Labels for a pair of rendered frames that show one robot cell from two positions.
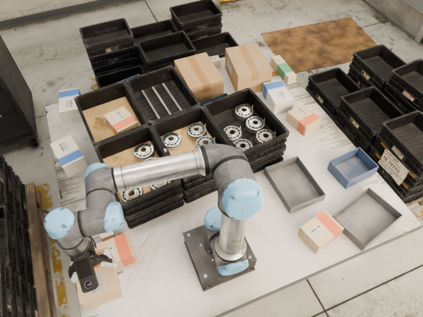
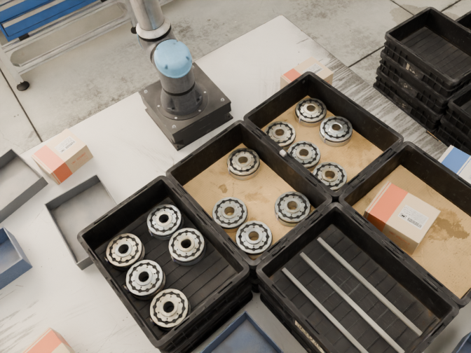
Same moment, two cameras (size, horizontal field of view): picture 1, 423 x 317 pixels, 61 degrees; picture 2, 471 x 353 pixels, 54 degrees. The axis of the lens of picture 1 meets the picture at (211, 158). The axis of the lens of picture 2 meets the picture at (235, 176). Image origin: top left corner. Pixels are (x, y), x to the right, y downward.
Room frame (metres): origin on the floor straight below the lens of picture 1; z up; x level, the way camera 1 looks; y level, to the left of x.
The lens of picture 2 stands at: (1.86, -0.02, 2.03)
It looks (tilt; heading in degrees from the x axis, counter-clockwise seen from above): 57 degrees down; 173
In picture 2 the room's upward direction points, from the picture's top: 9 degrees counter-clockwise
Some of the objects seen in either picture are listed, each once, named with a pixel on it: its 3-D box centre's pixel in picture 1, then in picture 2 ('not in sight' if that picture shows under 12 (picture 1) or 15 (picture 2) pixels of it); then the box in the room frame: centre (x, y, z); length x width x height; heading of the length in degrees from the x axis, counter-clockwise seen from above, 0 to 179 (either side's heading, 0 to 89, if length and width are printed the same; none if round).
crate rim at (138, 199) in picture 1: (136, 163); (320, 129); (1.05, 0.36, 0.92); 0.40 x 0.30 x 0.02; 26
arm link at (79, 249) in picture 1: (72, 241); not in sight; (0.46, 0.41, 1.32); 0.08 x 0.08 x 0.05
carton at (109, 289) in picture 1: (97, 277); not in sight; (0.44, 0.40, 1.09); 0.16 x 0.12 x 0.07; 21
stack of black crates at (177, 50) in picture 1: (169, 68); not in sight; (2.48, 0.33, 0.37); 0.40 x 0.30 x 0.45; 110
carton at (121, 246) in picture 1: (115, 253); (306, 81); (0.68, 0.45, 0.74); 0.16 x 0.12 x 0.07; 113
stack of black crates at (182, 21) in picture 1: (197, 33); not in sight; (2.99, 0.09, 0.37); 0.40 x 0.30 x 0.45; 111
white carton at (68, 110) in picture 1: (71, 104); not in sight; (1.67, 0.86, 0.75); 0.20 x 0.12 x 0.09; 13
